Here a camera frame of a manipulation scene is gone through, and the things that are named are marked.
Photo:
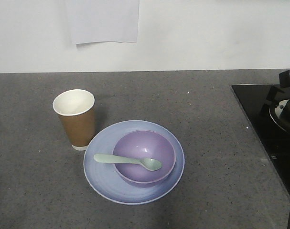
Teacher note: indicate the pale green plastic spoon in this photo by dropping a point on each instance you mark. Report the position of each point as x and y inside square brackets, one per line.
[149, 164]

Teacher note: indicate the lilac plastic bowl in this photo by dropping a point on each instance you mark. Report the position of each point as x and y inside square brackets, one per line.
[145, 144]

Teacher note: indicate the brown paper coffee cup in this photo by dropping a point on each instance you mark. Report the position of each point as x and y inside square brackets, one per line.
[75, 109]

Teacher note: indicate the light blue plastic plate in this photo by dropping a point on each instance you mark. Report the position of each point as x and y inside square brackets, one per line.
[105, 180]

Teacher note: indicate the black glass gas stove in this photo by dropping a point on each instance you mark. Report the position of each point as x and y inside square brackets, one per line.
[257, 101]

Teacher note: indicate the white paper sheet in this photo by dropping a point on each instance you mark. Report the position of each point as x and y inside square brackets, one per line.
[103, 20]

